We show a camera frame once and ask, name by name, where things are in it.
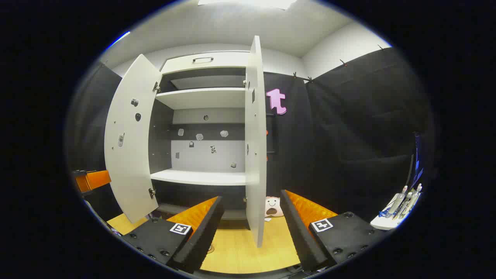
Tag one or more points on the bright ceiling light panel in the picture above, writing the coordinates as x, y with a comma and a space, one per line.
248, 3

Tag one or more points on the white cabinet with dark interior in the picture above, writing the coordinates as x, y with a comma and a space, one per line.
201, 155

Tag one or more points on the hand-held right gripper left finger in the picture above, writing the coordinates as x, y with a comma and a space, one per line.
205, 236

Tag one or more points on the white cabinet shelf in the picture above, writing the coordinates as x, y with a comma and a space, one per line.
201, 177
201, 97

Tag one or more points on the white cabinet door with stickers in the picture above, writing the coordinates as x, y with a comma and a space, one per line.
128, 162

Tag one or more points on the white cabinet drawer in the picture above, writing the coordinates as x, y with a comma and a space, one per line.
228, 60

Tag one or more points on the white marker pen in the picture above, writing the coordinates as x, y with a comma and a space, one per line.
406, 203
399, 199
414, 197

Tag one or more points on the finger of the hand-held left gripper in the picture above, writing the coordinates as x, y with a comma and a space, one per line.
95, 180

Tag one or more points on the pink plush face toy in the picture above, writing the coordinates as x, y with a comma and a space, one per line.
272, 207

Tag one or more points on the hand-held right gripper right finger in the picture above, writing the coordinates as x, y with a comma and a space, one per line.
300, 236

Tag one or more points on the round brown disc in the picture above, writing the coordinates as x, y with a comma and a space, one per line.
210, 248

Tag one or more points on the white tray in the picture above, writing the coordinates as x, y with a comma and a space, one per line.
383, 223

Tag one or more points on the black backdrop cloth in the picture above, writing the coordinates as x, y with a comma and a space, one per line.
348, 135

